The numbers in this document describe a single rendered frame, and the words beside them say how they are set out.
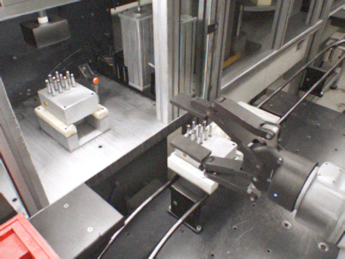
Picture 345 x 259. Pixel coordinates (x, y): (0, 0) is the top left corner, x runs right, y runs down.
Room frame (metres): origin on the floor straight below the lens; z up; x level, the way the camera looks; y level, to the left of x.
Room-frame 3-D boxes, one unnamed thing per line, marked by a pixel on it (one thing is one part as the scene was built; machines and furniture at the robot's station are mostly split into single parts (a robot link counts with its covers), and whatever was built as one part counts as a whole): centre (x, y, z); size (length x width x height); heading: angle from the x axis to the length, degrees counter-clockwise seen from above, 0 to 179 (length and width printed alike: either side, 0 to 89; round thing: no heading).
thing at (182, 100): (0.39, -0.03, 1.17); 0.07 x 0.03 x 0.01; 48
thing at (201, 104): (0.37, -0.05, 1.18); 0.05 x 0.01 x 0.03; 48
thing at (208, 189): (0.66, -0.16, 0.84); 0.36 x 0.14 x 0.10; 138
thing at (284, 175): (0.29, -0.14, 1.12); 0.09 x 0.07 x 0.08; 48
